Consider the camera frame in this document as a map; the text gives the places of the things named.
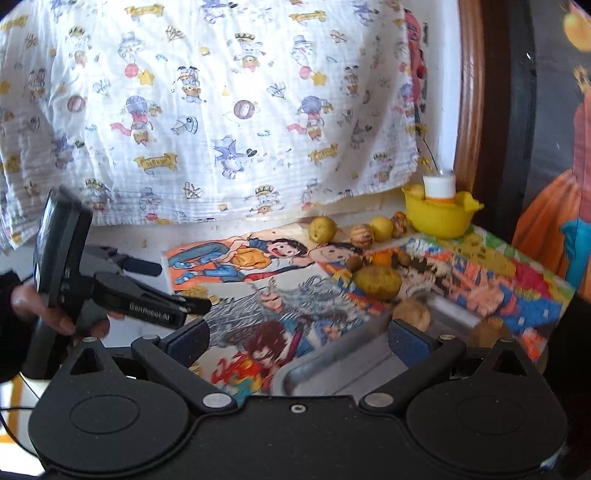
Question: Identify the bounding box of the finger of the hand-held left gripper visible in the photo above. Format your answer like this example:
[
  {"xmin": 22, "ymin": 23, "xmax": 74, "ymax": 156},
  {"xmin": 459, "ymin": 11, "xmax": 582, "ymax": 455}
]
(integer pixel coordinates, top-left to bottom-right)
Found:
[
  {"xmin": 95, "ymin": 272, "xmax": 212, "ymax": 330},
  {"xmin": 121, "ymin": 257, "xmax": 163, "ymax": 278}
]

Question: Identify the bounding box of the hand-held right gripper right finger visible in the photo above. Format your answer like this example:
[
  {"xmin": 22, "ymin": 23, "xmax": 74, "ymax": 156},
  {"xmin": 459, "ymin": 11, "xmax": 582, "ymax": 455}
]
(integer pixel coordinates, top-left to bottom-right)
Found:
[{"xmin": 359, "ymin": 318, "xmax": 542, "ymax": 413}]

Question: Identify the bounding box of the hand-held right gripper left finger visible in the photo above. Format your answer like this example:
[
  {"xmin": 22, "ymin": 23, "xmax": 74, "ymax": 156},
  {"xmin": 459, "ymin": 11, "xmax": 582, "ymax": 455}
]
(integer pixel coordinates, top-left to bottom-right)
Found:
[{"xmin": 60, "ymin": 318, "xmax": 237, "ymax": 413}]

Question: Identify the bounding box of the person's left hand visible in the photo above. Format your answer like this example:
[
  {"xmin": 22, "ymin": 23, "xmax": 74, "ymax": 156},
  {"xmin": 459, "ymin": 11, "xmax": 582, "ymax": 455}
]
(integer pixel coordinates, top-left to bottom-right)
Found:
[{"xmin": 11, "ymin": 284, "xmax": 112, "ymax": 339}]

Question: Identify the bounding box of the round tan fruit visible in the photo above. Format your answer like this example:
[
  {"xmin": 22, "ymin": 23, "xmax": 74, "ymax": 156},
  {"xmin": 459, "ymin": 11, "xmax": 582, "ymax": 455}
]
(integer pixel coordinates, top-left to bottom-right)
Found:
[
  {"xmin": 471, "ymin": 318, "xmax": 509, "ymax": 348},
  {"xmin": 392, "ymin": 299, "xmax": 431, "ymax": 332}
]

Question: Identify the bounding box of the metal tray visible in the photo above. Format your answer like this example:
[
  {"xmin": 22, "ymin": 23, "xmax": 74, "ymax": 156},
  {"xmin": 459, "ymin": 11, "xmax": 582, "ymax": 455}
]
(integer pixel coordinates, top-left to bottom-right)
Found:
[{"xmin": 272, "ymin": 295, "xmax": 550, "ymax": 398}]

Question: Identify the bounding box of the large yellow-green fruit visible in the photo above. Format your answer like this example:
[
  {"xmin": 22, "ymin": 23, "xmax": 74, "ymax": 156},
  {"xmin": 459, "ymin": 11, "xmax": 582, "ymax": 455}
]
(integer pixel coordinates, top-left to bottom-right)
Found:
[{"xmin": 353, "ymin": 265, "xmax": 402, "ymax": 302}]

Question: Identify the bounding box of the grey-haired anime drawing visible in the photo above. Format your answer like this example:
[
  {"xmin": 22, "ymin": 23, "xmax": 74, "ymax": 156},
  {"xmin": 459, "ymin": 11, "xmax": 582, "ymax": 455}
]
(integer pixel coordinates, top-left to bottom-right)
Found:
[{"xmin": 175, "ymin": 274, "xmax": 393, "ymax": 398}]

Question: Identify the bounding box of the yellow lemon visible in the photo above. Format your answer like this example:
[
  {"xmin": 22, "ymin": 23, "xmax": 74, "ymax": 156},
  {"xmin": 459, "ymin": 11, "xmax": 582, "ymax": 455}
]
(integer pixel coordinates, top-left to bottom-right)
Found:
[
  {"xmin": 369, "ymin": 217, "xmax": 394, "ymax": 241},
  {"xmin": 308, "ymin": 216, "xmax": 337, "ymax": 243}
]

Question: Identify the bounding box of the yellow plastic bowl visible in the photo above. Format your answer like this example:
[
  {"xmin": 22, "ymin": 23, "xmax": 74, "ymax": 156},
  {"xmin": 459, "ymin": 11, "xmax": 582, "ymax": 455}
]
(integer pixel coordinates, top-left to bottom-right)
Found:
[{"xmin": 401, "ymin": 185, "xmax": 485, "ymax": 238}]

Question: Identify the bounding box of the white and orange bottle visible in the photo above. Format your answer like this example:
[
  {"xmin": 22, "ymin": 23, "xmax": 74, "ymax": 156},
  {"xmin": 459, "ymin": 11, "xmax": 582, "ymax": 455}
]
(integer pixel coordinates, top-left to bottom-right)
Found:
[{"xmin": 424, "ymin": 170, "xmax": 457, "ymax": 204}]

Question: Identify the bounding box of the white cartoon printed blanket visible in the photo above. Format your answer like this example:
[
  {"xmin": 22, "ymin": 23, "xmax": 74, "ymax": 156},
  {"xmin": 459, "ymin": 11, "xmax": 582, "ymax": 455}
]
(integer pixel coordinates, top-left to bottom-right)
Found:
[{"xmin": 0, "ymin": 0, "xmax": 419, "ymax": 250}]

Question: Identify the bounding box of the dark printed cloth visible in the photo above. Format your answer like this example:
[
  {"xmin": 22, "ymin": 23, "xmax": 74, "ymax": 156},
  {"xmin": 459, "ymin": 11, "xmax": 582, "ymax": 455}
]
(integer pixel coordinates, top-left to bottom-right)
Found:
[{"xmin": 512, "ymin": 0, "xmax": 591, "ymax": 289}]

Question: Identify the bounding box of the red printed cloth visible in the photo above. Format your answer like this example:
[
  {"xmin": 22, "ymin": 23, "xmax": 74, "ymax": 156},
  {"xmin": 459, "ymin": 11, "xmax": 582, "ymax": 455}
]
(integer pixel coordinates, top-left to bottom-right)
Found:
[{"xmin": 403, "ymin": 9, "xmax": 430, "ymax": 134}]

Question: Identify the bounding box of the black cable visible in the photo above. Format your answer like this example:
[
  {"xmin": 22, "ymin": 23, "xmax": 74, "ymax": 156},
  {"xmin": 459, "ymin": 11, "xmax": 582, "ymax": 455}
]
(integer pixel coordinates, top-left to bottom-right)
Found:
[{"xmin": 0, "ymin": 405, "xmax": 38, "ymax": 457}]

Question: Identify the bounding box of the brown wooden frame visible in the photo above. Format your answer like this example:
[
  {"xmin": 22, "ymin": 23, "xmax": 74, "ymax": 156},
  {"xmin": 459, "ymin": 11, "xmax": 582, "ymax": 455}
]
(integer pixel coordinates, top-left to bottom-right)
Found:
[{"xmin": 454, "ymin": 0, "xmax": 486, "ymax": 191}]

